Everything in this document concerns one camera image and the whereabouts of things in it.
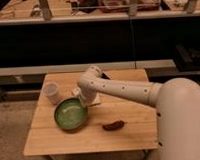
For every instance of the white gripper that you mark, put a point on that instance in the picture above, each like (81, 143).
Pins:
(87, 97)

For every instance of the long background workbench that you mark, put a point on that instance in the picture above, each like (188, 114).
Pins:
(49, 11)

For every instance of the green ceramic bowl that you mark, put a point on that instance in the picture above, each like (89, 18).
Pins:
(70, 115)

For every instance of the low wooden shelf board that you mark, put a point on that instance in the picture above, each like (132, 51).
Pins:
(81, 67)

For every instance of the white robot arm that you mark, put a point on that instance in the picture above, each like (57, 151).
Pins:
(177, 104)

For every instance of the white plastic cup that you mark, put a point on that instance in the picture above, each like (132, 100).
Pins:
(51, 92)

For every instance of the dark red chili pepper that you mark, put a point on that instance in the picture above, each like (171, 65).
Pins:
(113, 126)

